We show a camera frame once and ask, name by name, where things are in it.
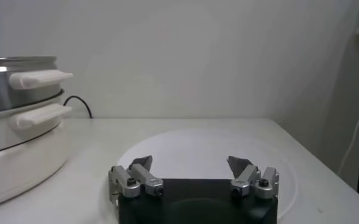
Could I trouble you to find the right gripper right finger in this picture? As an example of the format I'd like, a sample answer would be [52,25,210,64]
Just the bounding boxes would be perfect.
[227,155,280,200]

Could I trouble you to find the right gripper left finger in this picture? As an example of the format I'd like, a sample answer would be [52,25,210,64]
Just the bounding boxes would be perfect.
[108,155,165,205]

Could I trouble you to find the white table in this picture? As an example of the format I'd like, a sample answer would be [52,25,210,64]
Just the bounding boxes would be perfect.
[0,117,359,224]

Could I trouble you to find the white round plate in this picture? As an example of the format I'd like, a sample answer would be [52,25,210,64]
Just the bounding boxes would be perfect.
[117,129,299,220]

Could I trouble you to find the white electric cooker base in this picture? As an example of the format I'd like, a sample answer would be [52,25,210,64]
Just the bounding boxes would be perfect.
[0,88,73,210]

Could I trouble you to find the black cooker power cord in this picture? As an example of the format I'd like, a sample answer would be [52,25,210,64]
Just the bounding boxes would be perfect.
[63,96,94,119]

